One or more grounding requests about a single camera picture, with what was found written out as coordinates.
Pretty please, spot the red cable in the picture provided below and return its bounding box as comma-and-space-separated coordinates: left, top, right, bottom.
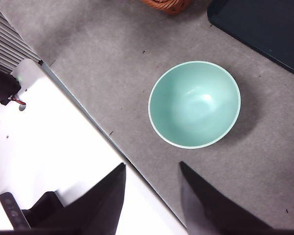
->
10, 95, 27, 106

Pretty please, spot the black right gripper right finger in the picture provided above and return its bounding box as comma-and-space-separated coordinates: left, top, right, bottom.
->
179, 161, 294, 235

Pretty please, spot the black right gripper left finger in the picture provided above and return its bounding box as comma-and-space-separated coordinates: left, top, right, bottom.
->
31, 162, 126, 235

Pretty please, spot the brown wicker basket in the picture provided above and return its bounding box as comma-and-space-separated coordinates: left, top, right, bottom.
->
140, 0, 193, 16

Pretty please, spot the grey camera bar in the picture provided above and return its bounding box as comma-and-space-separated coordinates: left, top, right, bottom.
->
0, 191, 32, 230

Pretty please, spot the black rectangular tray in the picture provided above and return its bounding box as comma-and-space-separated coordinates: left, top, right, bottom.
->
206, 0, 294, 80

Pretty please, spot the grey ribbed panel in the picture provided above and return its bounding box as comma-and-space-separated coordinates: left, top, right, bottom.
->
0, 0, 43, 74

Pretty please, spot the teal ribbed bowl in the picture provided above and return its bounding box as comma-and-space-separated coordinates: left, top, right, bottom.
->
147, 60, 242, 150

